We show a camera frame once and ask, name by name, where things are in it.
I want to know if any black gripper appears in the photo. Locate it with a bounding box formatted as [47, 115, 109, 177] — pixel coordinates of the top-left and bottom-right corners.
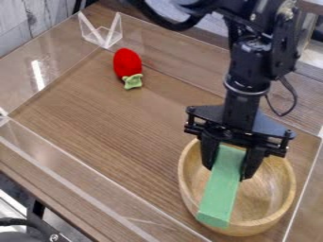
[185, 94, 295, 181]

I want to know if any green stick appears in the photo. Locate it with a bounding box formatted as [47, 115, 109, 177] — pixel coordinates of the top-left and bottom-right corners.
[197, 145, 245, 228]

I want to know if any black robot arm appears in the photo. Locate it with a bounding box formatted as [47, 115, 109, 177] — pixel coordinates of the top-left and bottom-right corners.
[131, 0, 301, 180]

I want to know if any brown wooden bowl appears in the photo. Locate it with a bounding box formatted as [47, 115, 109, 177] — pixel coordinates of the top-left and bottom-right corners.
[178, 139, 297, 236]

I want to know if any red plush strawberry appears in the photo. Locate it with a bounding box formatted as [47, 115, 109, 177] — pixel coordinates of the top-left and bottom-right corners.
[114, 48, 143, 90]

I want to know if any metal table leg background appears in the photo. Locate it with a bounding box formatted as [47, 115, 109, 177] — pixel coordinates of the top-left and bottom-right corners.
[297, 9, 318, 58]

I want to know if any clear acrylic corner bracket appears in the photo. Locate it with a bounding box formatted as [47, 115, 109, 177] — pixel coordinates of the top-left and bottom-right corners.
[78, 12, 123, 49]

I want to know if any clear acrylic tray wall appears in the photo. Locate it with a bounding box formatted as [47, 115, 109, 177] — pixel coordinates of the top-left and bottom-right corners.
[0, 113, 211, 242]

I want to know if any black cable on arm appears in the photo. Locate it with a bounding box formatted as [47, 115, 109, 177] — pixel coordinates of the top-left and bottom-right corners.
[130, 0, 213, 32]

